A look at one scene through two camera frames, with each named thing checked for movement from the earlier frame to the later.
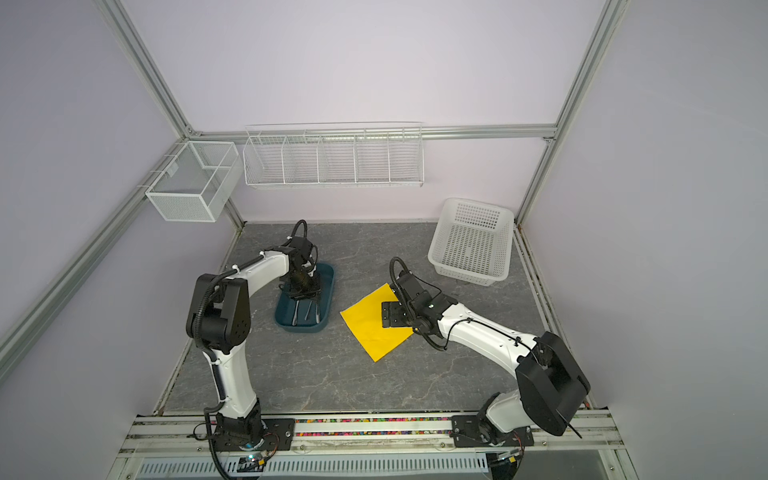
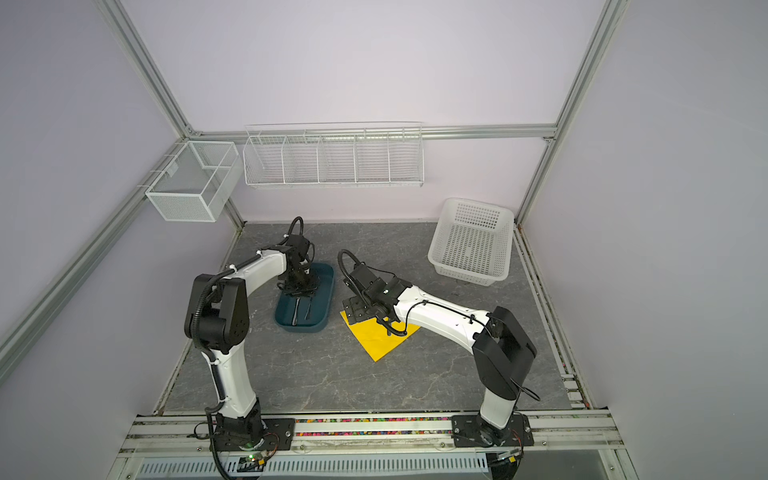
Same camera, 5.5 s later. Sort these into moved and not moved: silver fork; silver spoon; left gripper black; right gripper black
Moved: right gripper black
Not moved: left gripper black; silver spoon; silver fork
